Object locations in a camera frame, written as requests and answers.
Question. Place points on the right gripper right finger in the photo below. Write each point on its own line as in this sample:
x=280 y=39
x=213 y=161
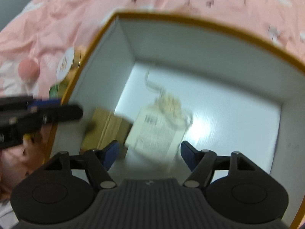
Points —
x=200 y=164

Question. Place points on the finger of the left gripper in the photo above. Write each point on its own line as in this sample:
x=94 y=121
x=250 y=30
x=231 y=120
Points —
x=48 y=104

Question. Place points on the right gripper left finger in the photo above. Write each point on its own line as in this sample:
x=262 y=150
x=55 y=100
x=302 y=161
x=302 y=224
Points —
x=98 y=162

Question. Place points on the gold rectangular box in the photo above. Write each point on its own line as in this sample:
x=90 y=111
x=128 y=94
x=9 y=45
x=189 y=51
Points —
x=104 y=128

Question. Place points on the pink sponge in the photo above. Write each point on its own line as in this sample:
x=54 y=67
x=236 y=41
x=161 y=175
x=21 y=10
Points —
x=29 y=71

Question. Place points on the beige box with drawstring pouch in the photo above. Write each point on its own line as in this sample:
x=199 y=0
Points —
x=159 y=127

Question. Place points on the white round compact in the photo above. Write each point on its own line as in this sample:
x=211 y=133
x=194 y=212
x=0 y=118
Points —
x=69 y=61

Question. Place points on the yellow white bottle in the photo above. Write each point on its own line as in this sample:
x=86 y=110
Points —
x=29 y=137

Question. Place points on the orange cardboard box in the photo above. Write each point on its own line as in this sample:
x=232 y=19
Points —
x=245 y=94

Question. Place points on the pink patterned duvet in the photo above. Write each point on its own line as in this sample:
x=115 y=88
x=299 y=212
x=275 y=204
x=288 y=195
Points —
x=45 y=29

